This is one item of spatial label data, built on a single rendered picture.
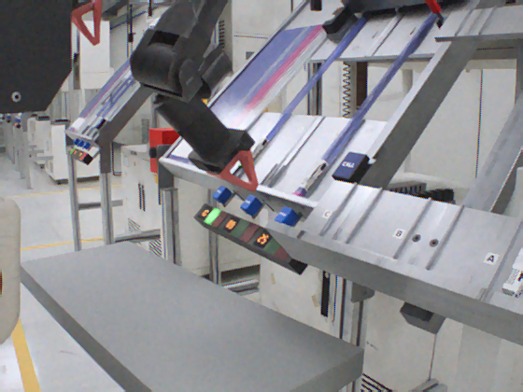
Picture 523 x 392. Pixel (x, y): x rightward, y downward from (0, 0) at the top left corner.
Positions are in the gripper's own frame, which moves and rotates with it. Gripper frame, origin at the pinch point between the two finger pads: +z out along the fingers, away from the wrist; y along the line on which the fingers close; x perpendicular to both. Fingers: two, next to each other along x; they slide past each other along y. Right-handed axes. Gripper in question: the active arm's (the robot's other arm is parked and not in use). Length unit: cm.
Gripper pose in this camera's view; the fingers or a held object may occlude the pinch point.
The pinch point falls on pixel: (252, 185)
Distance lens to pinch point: 76.2
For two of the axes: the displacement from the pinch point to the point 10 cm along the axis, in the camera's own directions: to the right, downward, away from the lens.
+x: -6.2, 7.5, -2.3
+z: 5.9, 6.4, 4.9
